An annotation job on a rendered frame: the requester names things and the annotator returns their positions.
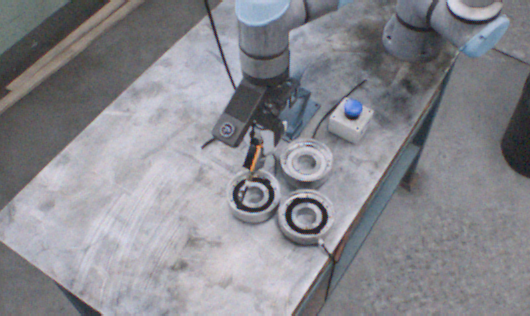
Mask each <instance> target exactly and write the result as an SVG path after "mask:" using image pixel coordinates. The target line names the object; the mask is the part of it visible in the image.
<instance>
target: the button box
mask: <svg viewBox="0 0 530 316"><path fill-rule="evenodd" d="M347 100H349V99H348V98H346V97H345V98H344V99H343V100H342V102H341V103H340V104H339V106H338V107H337V108H336V109H335V111H334V112H333V113H332V115H331V116H330V117H329V123H328V131H329V132H331V133H333V134H336V135H338V136H340V138H342V139H344V140H346V141H348V142H350V143H352V144H354V145H357V144H358V142H359V141H360V140H361V138H362V137H363V135H364V134H365V133H366V131H367V130H368V128H369V127H370V125H371V123H372V119H373V115H374V111H372V110H370V109H368V107H366V106H364V105H363V111H362V113H360V114H359V115H350V114H348V113H347V112H345V111H344V109H343V105H344V103H345V102H346V101H347Z"/></svg>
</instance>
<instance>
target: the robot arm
mask: <svg viewBox="0 0 530 316"><path fill-rule="evenodd" d="M353 1H354V0H236V4H235V12H236V16H237V25H238V39H239V50H238V53H239V64H240V67H241V74H242V76H243V77H242V78H241V80H240V82H239V84H238V85H237V87H236V89H235V91H234V92H233V94H232V96H231V98H230V99H229V101H228V103H227V105H226V107H225V108H224V110H223V112H222V114H221V115H220V117H219V119H218V121H217V122H216V125H215V127H214V129H213V130H212V135H213V137H214V138H215V139H216V140H218V141H220V142H221V143H223V144H225V145H227V146H229V147H230V148H233V149H236V148H238V147H239V146H240V145H241V143H242V141H243V139H244V140H245V142H246V143H247V145H248V146H250V144H252V143H254V142H256V140H255V137H254V135H255V131H254V128H255V126H256V125H257V124H258V125H260V126H262V127H263V128H262V129H261V131H260V133H261V136H262V138H263V141H264V143H263V145H262V146H263V149H264V150H263V152H262V153H263V154H264V155H265V156H267V157H269V156H271V155H272V154H273V153H274V151H275V150H276V148H277V146H279V145H280V140H281V139H282V137H283V136H284V133H285V131H286V129H287V121H284V122H283V121H282V119H280V116H281V113H282V112H283V110H284V109H285V108H286V107H287V105H288V100H289V109H291V108H292V107H293V105H294V104H295V103H296V101H297V94H298V80H297V79H295V78H293V77H291V76H290V54H291V51H290V50H289V37H290V32H291V31H292V30H294V29H296V28H299V27H301V26H302V25H305V24H307V23H309V22H311V21H315V20H317V19H319V18H321V17H323V16H325V15H327V14H329V13H332V12H336V11H337V10H338V9H339V8H340V7H342V6H344V5H348V4H349V3H351V2H353ZM502 4H503V0H398V1H397V4H396V12H395V14H394V15H393V16H392V18H391V19H390V21H389V22H388V23H387V24H386V26H385V28H384V31H383V35H382V41H383V43H384V46H385V48H386V49H387V51H389V52H390V53H391V54H393V55H394V56H395V57H397V58H398V59H399V60H402V61H404V62H407V63H414V64H420V63H426V62H429V61H432V60H434V59H435V58H436V57H437V56H438V55H439V54H440V52H441V49H442V46H443V37H445V38H446V39H447V40H448V41H449V42H451V43H452V45H453V46H455V47H456V48H457V49H458V51H459V52H462V53H464V54H465V55H466V56H468V57H470V58H476V57H480V56H482V55H483V54H485V53H486V52H487V51H489V50H490V49H491V47H492V46H493V45H494V44H495V43H497V42H498V41H499V40H500V39H501V37H502V35H503V34H504V33H505V31H506V30H507V29H508V27H509V25H510V24H509V20H508V18H507V17H506V15H504V14H502V13H501V10H502ZM291 81H293V84H292V85H291V86H289V85H288V84H287V82H291ZM294 90H295V98H294V99H293V100H292V93H293V92H294Z"/></svg>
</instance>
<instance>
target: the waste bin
mask: <svg viewBox="0 0 530 316"><path fill-rule="evenodd" d="M521 90H522V92H521V97H520V99H519V101H518V103H517V105H516V107H515V110H514V112H513V116H512V118H511V119H510V122H509V124H508V126H507V128H506V130H505V132H504V135H503V139H502V143H501V149H502V153H503V156H504V158H505V160H506V162H507V164H508V165H509V166H510V167H511V168H512V169H514V170H516V171H518V172H519V173H520V174H522V175H524V176H527V177H530V71H529V73H528V76H527V79H526V81H525V83H524V86H523V88H522V89H521Z"/></svg>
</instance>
